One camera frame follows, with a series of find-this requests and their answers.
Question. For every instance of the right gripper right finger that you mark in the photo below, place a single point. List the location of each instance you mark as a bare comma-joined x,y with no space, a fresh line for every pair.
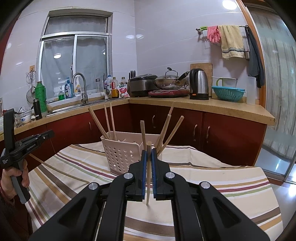
200,211

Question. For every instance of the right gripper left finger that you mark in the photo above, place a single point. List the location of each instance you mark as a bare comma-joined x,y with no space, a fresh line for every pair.
98,211

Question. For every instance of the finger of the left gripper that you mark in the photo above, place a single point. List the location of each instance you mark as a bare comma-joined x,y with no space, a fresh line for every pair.
44,136

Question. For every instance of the wooden chopstick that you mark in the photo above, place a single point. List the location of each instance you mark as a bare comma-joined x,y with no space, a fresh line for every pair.
171,135
142,127
113,124
42,162
97,122
165,127
163,133
149,170
107,121

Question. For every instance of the chrome kitchen faucet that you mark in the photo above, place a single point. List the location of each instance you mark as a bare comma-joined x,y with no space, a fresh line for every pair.
83,91

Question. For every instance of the person's left hand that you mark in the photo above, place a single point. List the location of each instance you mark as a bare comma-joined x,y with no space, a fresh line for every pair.
6,182

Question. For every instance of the white ceramic bowl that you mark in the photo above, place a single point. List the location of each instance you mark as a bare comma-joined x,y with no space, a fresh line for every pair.
24,119

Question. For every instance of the black thermos flask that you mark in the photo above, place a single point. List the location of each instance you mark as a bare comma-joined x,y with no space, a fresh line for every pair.
37,109

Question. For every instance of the stainless steel sink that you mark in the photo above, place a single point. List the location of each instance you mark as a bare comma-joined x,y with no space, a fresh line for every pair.
68,108

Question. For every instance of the green thermos bottle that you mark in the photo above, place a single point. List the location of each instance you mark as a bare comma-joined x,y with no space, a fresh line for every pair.
40,94

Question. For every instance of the small green soap bottle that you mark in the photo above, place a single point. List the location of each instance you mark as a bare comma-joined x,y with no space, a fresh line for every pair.
61,95

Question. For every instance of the blue detergent bottle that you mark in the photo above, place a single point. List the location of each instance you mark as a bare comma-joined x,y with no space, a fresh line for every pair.
68,89

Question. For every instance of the white cleaner bottle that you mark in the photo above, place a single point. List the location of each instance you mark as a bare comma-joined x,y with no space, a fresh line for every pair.
77,86

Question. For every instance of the pink perforated utensil holder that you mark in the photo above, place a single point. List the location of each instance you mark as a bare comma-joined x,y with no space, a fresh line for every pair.
123,152

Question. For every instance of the cooking oil bottle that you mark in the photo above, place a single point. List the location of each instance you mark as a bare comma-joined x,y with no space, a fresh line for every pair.
114,88

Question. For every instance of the red white seasoning bag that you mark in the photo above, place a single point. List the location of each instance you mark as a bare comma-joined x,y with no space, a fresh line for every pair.
123,91

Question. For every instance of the black rice cooker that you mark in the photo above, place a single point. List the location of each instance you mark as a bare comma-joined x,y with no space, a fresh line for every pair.
141,85

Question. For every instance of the wooden countertop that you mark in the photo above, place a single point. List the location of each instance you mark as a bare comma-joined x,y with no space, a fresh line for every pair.
238,110

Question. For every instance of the knife block with knives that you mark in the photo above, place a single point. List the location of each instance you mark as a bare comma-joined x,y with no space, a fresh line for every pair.
131,74

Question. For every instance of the teal plastic colander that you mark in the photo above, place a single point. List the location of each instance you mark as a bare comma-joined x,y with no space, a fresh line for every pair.
228,93

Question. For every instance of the red induction cooker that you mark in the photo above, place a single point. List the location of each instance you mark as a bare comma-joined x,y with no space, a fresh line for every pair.
169,93

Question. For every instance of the stainless electric kettle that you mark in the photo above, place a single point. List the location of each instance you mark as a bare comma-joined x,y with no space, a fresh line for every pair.
199,88

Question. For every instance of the white enamel pot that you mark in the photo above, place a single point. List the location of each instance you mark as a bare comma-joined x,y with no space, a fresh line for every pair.
226,81

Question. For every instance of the steel wok with lid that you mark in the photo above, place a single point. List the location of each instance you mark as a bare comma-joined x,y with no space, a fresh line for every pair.
171,80

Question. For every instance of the translucent plastic cup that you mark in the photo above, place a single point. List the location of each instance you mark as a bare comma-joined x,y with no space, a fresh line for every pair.
251,90

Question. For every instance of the wooden cutting board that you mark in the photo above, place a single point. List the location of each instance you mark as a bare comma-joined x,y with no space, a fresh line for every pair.
208,68

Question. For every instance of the sliding glass door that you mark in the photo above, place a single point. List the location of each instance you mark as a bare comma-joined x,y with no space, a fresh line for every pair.
277,155

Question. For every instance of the hanging wire strainer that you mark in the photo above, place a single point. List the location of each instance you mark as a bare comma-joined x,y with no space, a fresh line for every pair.
31,81

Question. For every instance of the window with aluminium frame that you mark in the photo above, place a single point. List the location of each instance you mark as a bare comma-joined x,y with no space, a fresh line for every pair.
74,40

